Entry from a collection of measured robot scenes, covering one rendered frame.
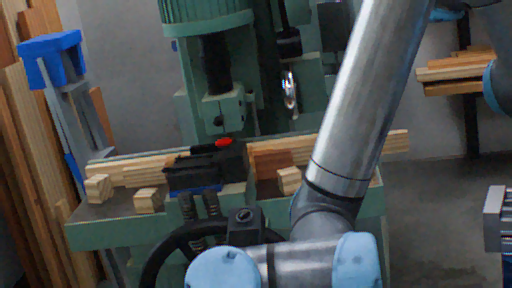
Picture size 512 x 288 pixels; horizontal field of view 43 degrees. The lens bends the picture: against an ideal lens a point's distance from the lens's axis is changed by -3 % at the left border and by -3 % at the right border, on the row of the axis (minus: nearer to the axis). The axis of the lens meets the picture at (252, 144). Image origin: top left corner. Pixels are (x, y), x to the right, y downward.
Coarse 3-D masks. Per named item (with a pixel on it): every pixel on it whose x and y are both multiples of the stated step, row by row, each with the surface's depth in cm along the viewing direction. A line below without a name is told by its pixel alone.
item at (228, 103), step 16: (240, 80) 140; (208, 96) 131; (224, 96) 128; (240, 96) 133; (208, 112) 129; (224, 112) 128; (240, 112) 130; (208, 128) 130; (224, 128) 129; (240, 128) 129
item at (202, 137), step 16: (256, 0) 144; (256, 16) 145; (272, 32) 146; (272, 48) 147; (272, 64) 148; (272, 80) 149; (192, 96) 152; (272, 96) 150; (192, 112) 153; (256, 112) 152; (272, 112) 152; (272, 128) 153; (288, 128) 153
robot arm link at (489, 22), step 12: (468, 0) 56; (480, 0) 56; (492, 0) 55; (504, 0) 54; (480, 12) 57; (492, 12) 56; (504, 12) 55; (480, 24) 59; (492, 24) 57; (504, 24) 56; (492, 36) 58; (504, 36) 56; (492, 48) 60; (504, 48) 57; (504, 60) 58
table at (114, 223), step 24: (120, 192) 138; (264, 192) 125; (72, 216) 129; (96, 216) 127; (120, 216) 125; (144, 216) 124; (264, 216) 122; (288, 216) 122; (360, 216) 121; (72, 240) 127; (96, 240) 126; (120, 240) 126; (144, 240) 125; (168, 264) 116
